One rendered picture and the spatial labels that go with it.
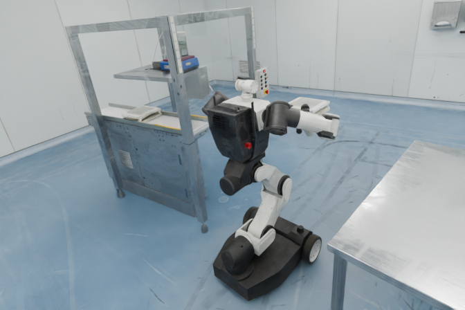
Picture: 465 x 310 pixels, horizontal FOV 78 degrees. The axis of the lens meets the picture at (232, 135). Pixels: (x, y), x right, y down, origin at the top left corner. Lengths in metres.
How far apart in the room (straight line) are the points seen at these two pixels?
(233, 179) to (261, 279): 0.68
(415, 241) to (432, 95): 4.17
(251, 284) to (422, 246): 1.01
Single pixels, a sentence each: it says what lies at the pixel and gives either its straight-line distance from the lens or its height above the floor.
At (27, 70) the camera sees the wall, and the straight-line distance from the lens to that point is 5.06.
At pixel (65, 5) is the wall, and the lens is 5.30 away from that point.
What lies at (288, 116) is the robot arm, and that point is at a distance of 1.40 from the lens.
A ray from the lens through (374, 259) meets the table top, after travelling 1.21.
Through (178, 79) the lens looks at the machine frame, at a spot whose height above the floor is 1.29.
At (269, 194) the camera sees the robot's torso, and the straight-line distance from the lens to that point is 2.03.
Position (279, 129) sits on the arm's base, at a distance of 1.37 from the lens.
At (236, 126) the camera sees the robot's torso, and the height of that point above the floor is 1.16.
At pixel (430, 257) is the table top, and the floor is 0.82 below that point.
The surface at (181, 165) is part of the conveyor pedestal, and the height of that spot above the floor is 0.54.
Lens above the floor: 1.68
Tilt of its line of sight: 24 degrees down
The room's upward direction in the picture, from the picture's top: 6 degrees counter-clockwise
